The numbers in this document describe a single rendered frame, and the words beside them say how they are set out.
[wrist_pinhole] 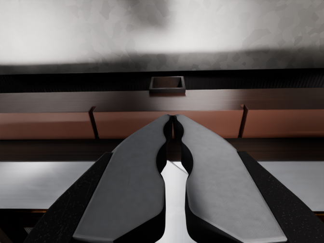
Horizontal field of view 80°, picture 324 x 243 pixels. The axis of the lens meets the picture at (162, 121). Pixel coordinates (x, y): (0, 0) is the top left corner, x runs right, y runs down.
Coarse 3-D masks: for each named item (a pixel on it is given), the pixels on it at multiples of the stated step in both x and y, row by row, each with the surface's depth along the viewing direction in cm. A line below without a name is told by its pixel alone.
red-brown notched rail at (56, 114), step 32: (0, 96) 28; (32, 96) 27; (64, 96) 27; (96, 96) 27; (128, 96) 26; (160, 96) 26; (192, 96) 26; (224, 96) 25; (256, 96) 25; (288, 96) 25; (320, 96) 24; (0, 128) 25; (32, 128) 24; (64, 128) 24; (96, 128) 25; (128, 128) 24; (224, 128) 24; (256, 128) 23; (288, 128) 23; (320, 128) 23
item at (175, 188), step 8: (168, 184) 24; (176, 184) 24; (184, 184) 24; (168, 192) 25; (176, 192) 25; (184, 192) 25; (168, 200) 25; (176, 200) 25; (184, 200) 25; (168, 208) 26; (176, 208) 26; (184, 208) 26
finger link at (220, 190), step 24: (192, 120) 11; (192, 144) 9; (216, 144) 9; (192, 168) 8; (216, 168) 8; (240, 168) 8; (192, 192) 7; (216, 192) 7; (240, 192) 7; (192, 216) 6; (216, 216) 6; (240, 216) 6; (264, 216) 6; (216, 240) 6; (240, 240) 6; (264, 240) 6
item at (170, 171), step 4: (168, 160) 22; (168, 164) 22; (172, 164) 22; (164, 168) 22; (168, 168) 22; (172, 168) 22; (176, 168) 22; (164, 172) 23; (168, 172) 23; (172, 172) 23; (176, 172) 23; (180, 172) 23; (184, 172) 23; (164, 176) 23; (168, 176) 23; (172, 176) 23; (176, 176) 23; (180, 176) 23; (184, 176) 23
